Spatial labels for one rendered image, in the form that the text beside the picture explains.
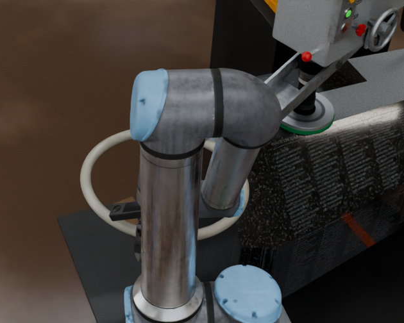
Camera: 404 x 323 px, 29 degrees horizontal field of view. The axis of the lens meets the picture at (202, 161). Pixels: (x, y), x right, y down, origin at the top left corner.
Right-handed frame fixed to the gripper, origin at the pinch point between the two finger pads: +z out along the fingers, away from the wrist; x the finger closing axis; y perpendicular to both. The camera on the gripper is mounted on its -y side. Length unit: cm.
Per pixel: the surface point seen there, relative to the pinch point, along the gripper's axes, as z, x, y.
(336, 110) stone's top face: -2, 85, 45
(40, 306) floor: 89, 39, -45
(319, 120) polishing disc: -4, 74, 40
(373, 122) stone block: 0, 87, 58
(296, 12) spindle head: -44, 70, 24
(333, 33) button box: -44, 61, 36
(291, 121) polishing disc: -3, 71, 31
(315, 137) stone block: 2, 72, 40
